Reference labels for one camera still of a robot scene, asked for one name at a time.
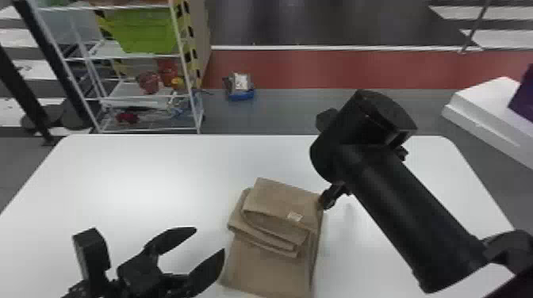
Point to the purple crate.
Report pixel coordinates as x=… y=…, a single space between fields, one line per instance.
x=524 y=97

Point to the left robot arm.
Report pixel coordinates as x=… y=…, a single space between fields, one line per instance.
x=83 y=292

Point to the beige towel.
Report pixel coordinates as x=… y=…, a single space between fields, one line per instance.
x=270 y=249

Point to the red snack packet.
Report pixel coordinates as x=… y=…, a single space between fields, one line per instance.
x=167 y=70
x=148 y=82
x=127 y=117

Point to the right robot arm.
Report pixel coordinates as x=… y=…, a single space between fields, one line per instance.
x=387 y=187

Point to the striped post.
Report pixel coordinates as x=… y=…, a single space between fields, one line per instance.
x=200 y=37

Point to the green basket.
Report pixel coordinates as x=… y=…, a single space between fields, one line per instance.
x=141 y=31

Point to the blue basket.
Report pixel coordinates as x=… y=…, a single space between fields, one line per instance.
x=239 y=88

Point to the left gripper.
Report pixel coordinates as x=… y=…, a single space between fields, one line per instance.
x=139 y=276

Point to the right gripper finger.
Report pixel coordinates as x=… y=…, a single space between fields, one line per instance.
x=331 y=197

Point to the white slab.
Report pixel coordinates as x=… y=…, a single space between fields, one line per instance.
x=479 y=112

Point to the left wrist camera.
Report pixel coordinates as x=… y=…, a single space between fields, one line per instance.
x=91 y=254

